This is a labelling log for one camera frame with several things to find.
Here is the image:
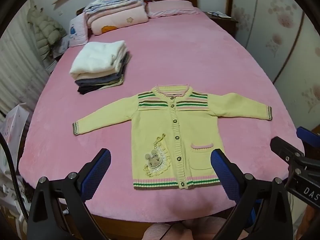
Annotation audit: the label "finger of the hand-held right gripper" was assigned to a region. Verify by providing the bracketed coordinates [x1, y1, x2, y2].
[270, 136, 306, 167]
[297, 127, 320, 151]

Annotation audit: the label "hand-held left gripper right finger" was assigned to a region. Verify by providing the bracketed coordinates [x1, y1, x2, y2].
[210, 148, 293, 240]

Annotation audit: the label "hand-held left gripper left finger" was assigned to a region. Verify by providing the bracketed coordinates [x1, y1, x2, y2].
[27, 148, 112, 240]

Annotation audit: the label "yellow striped knit cardigan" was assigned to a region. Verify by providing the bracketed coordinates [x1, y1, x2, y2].
[72, 84, 273, 190]

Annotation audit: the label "person's right forearm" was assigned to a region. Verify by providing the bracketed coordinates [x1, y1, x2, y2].
[300, 201, 320, 240]

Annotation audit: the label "person's legs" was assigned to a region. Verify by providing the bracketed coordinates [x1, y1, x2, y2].
[142, 216, 226, 240]

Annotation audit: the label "black folded garment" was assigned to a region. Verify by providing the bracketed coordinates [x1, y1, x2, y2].
[77, 85, 102, 96]

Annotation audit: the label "light green folded garment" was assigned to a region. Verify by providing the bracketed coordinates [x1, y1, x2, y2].
[95, 74, 125, 91]

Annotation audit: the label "grey folded garment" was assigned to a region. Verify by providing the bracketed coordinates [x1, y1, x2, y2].
[75, 52, 132, 87]

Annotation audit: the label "white paper bag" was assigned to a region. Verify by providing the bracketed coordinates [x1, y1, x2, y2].
[0, 104, 30, 153]

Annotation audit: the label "floral wardrobe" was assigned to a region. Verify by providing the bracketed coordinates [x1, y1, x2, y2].
[225, 0, 320, 140]

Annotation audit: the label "white folded sweater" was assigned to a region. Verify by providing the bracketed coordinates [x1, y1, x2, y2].
[69, 40, 128, 80]

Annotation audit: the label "white curtain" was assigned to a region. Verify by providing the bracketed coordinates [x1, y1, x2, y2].
[0, 25, 50, 115]

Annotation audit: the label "pink bed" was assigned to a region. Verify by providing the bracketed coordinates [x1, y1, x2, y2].
[18, 0, 306, 224]

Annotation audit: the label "wooden nightstand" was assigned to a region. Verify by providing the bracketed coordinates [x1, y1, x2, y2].
[202, 11, 239, 37]

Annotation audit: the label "small pillow with blue print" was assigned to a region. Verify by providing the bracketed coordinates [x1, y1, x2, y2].
[67, 14, 89, 48]

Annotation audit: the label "green puffer jacket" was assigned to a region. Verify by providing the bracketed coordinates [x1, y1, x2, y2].
[27, 5, 67, 61]

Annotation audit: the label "papers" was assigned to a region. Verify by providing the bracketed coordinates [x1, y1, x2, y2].
[207, 11, 232, 19]

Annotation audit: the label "pink folded quilt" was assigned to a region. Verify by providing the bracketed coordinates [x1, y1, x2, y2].
[86, 1, 150, 36]

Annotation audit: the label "pink pillow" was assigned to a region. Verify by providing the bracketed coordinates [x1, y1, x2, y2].
[147, 0, 201, 19]

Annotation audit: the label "black cable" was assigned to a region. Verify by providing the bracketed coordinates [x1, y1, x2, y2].
[0, 132, 31, 223]

